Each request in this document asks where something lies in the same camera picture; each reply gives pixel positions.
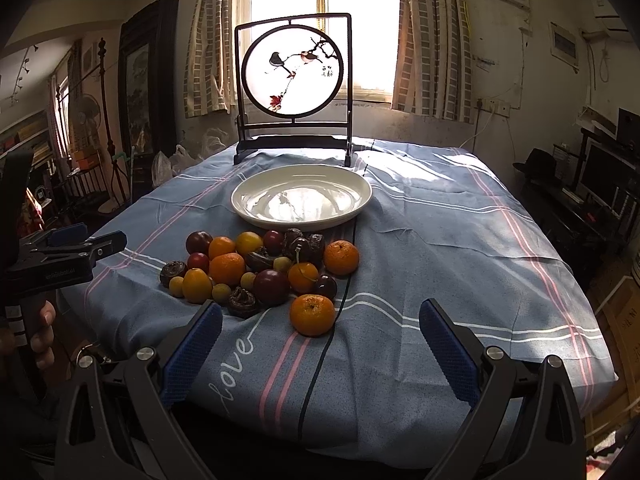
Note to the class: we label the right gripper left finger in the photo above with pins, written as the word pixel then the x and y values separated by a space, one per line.
pixel 117 420

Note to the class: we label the dark red plum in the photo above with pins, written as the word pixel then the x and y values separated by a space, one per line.
pixel 271 288

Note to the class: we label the dark framed painting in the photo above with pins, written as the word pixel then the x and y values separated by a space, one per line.
pixel 146 78

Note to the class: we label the large dark plum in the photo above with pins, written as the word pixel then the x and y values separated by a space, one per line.
pixel 198 241

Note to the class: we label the dark monitor on shelf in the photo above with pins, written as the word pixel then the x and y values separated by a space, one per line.
pixel 610 179

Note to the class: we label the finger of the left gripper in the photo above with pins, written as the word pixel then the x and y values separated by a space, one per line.
pixel 48 265

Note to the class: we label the dark cherry with stem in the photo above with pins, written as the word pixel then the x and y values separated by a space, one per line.
pixel 298 251

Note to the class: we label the yellow-orange tomato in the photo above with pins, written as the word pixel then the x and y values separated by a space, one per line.
pixel 197 286

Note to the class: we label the left checked curtain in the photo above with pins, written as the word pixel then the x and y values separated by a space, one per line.
pixel 208 84

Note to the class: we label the left hand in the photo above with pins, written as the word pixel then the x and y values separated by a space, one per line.
pixel 41 342

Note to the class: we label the dark wrinkled passion fruit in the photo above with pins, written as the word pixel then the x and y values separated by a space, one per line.
pixel 170 270

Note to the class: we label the red cherry tomato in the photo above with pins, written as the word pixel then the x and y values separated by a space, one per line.
pixel 198 260

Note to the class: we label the white plastic bag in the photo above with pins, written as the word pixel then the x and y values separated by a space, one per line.
pixel 165 167

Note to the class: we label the standing electric fan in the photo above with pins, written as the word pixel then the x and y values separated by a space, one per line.
pixel 85 119

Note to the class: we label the blue striped tablecloth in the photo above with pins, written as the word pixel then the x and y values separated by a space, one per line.
pixel 439 225

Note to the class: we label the white oval plate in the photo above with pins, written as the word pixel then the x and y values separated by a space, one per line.
pixel 306 196

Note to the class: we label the checked curtain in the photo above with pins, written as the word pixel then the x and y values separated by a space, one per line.
pixel 208 84
pixel 433 75

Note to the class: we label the black hat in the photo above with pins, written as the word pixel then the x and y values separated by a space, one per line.
pixel 539 165

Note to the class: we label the small orange kumquat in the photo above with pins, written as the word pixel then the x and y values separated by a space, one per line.
pixel 220 245

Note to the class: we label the right checked curtain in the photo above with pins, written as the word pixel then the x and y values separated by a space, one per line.
pixel 433 75

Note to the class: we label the large mandarin orange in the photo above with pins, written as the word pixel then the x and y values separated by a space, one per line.
pixel 227 269

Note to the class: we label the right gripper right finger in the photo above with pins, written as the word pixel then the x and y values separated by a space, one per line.
pixel 523 421

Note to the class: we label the bird painting screen stand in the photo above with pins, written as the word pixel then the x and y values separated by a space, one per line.
pixel 294 82

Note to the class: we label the small yellow fruit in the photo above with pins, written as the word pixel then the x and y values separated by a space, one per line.
pixel 282 264

